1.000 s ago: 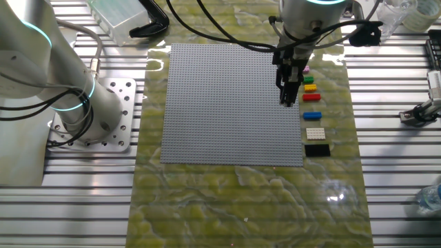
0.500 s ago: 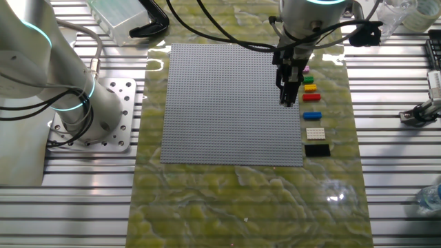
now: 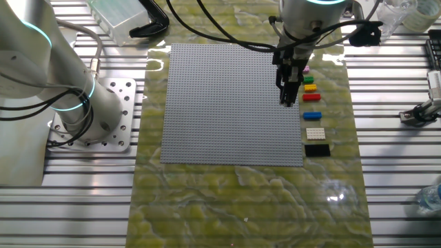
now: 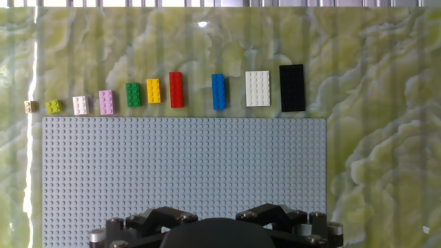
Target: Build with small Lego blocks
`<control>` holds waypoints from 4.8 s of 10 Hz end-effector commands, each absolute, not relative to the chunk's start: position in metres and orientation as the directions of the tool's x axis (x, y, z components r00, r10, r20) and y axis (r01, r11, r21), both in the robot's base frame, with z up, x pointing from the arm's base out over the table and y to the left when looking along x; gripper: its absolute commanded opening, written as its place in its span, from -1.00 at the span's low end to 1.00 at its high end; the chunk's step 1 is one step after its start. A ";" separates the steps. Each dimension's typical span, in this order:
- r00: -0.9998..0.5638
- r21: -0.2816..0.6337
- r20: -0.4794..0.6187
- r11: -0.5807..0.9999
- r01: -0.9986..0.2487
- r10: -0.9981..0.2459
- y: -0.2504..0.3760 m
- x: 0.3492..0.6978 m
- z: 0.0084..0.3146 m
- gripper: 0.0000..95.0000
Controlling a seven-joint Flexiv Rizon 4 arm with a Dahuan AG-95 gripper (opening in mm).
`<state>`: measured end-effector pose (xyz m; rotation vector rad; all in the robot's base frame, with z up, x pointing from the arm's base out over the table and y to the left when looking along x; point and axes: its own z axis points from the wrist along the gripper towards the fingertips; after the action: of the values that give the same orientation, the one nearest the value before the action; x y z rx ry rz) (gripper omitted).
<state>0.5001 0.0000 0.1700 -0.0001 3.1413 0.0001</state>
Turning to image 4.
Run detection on yellow Lego brick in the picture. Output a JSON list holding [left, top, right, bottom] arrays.
[[145, 78, 162, 105]]

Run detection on lime green Lego brick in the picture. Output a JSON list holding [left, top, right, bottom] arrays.
[[45, 99, 64, 115]]

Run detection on green marble pattern mat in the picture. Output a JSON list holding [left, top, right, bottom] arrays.
[[0, 6, 441, 248]]

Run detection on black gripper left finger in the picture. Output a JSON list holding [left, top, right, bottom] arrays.
[[88, 206, 200, 248]]

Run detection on small white Lego brick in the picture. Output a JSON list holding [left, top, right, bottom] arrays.
[[72, 95, 90, 116]]

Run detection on pink Lego brick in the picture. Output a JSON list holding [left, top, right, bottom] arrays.
[[98, 90, 116, 116]]

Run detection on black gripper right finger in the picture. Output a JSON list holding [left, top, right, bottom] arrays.
[[235, 203, 345, 248]]

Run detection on long blue Lego brick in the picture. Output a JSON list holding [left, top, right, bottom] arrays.
[[211, 73, 227, 111]]

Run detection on white Lego plate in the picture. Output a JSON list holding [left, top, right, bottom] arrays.
[[245, 70, 271, 107]]

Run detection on grey Lego baseplate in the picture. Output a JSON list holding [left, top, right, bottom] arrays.
[[41, 116, 327, 248]]

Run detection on black Lego plate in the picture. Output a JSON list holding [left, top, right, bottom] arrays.
[[278, 63, 307, 113]]

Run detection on long red Lego brick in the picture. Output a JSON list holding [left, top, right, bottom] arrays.
[[168, 71, 185, 109]]

